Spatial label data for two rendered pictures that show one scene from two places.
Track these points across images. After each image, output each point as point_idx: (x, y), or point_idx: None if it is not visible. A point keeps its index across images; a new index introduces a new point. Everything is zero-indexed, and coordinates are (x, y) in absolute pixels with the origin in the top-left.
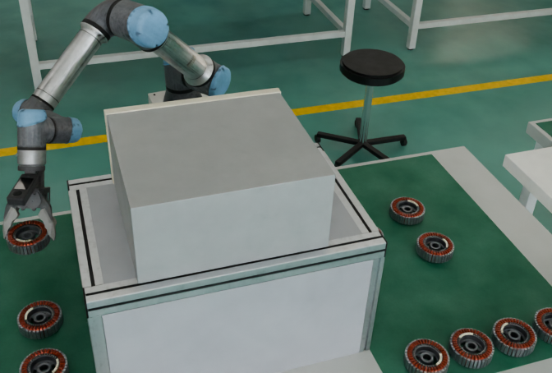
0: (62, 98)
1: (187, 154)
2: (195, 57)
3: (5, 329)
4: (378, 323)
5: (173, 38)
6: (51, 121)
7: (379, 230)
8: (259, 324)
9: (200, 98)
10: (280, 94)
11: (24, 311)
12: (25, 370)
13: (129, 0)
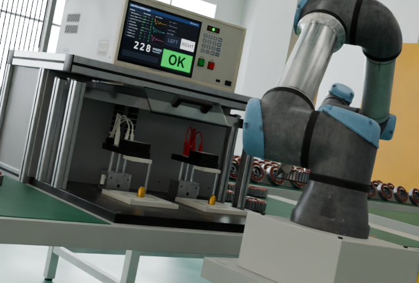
0: (362, 108)
1: None
2: (282, 71)
3: (269, 211)
4: None
5: (300, 35)
6: (328, 97)
7: (15, 50)
8: None
9: (186, 9)
10: None
11: (262, 200)
12: (227, 190)
13: None
